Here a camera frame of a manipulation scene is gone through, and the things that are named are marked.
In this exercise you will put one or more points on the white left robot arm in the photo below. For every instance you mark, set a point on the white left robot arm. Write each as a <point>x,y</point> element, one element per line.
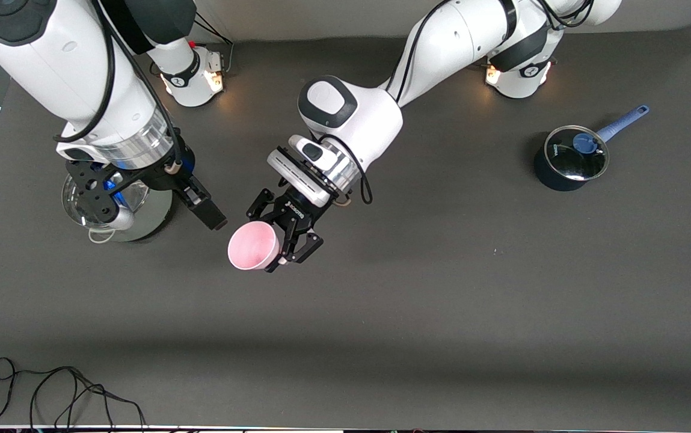
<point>441,42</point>

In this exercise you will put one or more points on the glass lid, blue knob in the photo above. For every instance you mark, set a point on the glass lid, blue knob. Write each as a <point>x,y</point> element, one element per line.
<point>574,156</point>

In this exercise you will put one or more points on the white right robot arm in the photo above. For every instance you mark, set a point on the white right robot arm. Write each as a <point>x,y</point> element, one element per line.
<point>50,72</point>

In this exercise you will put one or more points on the glass pot lid, grey knob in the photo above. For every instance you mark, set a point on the glass pot lid, grey knob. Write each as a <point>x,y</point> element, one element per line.
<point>71,201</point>

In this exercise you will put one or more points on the dark blue saucepan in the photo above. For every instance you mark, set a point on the dark blue saucepan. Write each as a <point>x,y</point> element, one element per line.
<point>552,177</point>

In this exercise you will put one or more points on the pink plastic cup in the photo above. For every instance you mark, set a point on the pink plastic cup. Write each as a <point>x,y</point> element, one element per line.
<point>252,246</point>

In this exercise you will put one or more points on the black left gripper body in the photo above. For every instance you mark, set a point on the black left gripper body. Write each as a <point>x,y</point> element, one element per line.
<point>294,208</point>

